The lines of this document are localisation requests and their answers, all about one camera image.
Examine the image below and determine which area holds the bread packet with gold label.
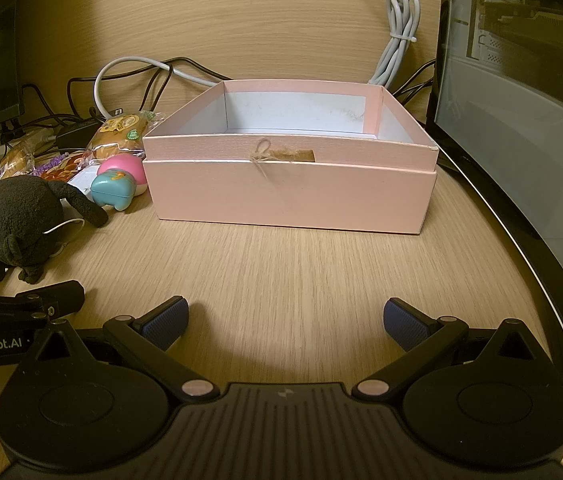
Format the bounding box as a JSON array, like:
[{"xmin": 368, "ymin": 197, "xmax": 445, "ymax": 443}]
[{"xmin": 84, "ymin": 110, "xmax": 163, "ymax": 162}]

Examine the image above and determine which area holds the black power adapter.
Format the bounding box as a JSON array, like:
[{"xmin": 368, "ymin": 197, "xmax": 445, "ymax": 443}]
[{"xmin": 56, "ymin": 119, "xmax": 108, "ymax": 147}]

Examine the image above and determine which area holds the pink ball toy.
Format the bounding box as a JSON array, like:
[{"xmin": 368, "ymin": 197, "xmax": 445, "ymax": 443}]
[{"xmin": 98, "ymin": 155, "xmax": 150, "ymax": 199}]

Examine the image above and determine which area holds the thin white cord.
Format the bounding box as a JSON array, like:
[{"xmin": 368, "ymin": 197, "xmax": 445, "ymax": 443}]
[{"xmin": 44, "ymin": 217, "xmax": 86, "ymax": 257}]

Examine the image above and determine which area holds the pink cardboard box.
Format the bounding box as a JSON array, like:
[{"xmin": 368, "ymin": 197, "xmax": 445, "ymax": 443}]
[{"xmin": 142, "ymin": 79, "xmax": 439, "ymax": 173}]

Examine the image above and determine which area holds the clear bread packet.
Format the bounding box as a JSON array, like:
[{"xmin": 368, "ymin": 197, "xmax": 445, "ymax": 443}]
[{"xmin": 0, "ymin": 130, "xmax": 57, "ymax": 181}]

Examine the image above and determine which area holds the teal toy case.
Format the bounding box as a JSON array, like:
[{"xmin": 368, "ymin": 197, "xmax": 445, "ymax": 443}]
[{"xmin": 90, "ymin": 170, "xmax": 137, "ymax": 211}]

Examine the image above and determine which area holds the purple frilly band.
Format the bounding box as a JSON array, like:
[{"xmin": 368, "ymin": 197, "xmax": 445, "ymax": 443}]
[{"xmin": 32, "ymin": 156, "xmax": 68, "ymax": 176}]

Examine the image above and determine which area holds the bundled white cable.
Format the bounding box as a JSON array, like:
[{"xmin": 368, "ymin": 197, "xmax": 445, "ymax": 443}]
[{"xmin": 369, "ymin": 0, "xmax": 422, "ymax": 86}]

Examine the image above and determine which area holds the red snack packet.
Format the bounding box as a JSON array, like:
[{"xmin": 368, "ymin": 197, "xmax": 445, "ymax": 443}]
[{"xmin": 36, "ymin": 152, "xmax": 98, "ymax": 184}]

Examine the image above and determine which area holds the black plush toy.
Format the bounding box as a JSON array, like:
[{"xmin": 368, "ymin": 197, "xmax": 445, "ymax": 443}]
[{"xmin": 0, "ymin": 176, "xmax": 110, "ymax": 284}]

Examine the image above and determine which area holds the twine bow with paper tag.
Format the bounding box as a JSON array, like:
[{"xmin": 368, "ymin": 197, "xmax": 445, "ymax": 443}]
[{"xmin": 250, "ymin": 139, "xmax": 316, "ymax": 179}]

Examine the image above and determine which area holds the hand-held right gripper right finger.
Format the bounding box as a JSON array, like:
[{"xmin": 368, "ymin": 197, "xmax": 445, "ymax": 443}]
[{"xmin": 351, "ymin": 297, "xmax": 555, "ymax": 404}]

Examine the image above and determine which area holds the looped white cable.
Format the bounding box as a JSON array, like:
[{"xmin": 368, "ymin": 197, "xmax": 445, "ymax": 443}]
[{"xmin": 94, "ymin": 56, "xmax": 222, "ymax": 121}]

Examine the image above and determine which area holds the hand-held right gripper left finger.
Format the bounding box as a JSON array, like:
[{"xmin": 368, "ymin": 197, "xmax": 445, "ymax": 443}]
[{"xmin": 19, "ymin": 296, "xmax": 221, "ymax": 404}]

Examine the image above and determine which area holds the black computer case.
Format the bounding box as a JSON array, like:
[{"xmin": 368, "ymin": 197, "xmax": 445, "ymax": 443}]
[{"xmin": 425, "ymin": 0, "xmax": 563, "ymax": 442}]

